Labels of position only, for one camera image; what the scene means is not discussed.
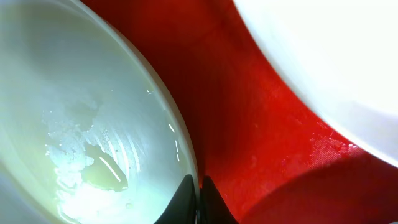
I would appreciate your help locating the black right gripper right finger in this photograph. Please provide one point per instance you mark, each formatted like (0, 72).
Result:
(213, 209)

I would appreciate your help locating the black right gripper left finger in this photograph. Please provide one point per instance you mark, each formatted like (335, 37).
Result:
(182, 207)

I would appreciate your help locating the light green plate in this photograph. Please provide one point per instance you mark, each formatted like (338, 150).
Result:
(89, 132)

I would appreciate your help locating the red plastic tray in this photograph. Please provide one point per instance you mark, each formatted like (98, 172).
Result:
(270, 157)

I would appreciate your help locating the cream white plate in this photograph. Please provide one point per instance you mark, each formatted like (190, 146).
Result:
(339, 58)

